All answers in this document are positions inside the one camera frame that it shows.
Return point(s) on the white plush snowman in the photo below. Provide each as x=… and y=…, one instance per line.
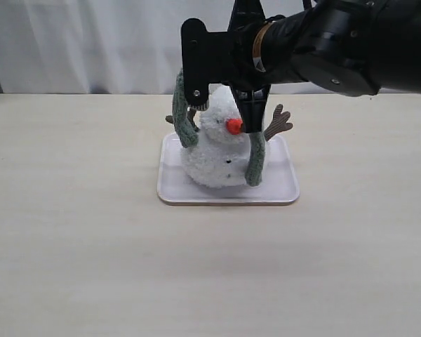
x=221, y=156

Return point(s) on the green fuzzy scarf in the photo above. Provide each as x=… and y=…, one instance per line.
x=186, y=120

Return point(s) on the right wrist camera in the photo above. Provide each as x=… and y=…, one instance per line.
x=194, y=42

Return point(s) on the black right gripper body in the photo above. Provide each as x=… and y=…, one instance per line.
x=229, y=58

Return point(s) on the white rectangular tray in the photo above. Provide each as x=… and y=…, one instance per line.
x=279, y=186

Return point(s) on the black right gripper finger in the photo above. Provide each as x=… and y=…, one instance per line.
x=251, y=106

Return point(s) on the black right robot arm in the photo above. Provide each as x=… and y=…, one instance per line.
x=353, y=48

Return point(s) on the white backdrop curtain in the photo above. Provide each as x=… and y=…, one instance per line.
x=118, y=47

